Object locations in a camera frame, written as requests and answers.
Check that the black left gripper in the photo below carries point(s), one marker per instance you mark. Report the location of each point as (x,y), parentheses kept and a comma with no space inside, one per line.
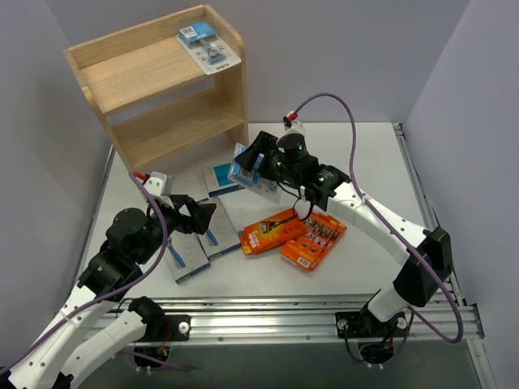
(183,212)

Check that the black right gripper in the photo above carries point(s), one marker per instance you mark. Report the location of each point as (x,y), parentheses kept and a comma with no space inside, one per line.
(263,150)

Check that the grey harry's razor box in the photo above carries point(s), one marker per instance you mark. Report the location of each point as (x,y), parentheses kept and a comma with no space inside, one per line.
(186,257)
(221,237)

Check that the Gillette blue razor blister pack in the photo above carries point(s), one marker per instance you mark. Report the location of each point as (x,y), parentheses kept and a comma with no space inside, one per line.
(206,48)

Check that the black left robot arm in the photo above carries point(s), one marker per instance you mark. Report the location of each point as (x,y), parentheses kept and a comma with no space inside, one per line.
(61,355)

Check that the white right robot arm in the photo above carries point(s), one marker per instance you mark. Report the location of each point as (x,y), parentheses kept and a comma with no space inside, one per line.
(425,256)

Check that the wooden two-tier shelf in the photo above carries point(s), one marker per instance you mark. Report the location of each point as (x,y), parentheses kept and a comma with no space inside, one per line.
(146,61)

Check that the blue Harry's razor box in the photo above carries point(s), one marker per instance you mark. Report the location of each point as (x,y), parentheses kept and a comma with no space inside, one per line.
(217,181)

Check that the orange Gillette Fusion box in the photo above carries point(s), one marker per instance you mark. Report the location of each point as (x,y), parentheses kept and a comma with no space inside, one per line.
(271,232)

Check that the orange razor cartridge pack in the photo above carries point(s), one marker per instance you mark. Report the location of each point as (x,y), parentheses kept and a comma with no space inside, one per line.
(307,252)

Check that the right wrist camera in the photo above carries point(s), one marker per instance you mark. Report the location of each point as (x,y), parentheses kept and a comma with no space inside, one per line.
(292,125)

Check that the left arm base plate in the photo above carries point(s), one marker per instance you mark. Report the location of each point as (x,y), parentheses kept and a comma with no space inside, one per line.
(167,328)

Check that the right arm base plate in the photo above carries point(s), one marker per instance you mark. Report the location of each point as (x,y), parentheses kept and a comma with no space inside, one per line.
(363,325)

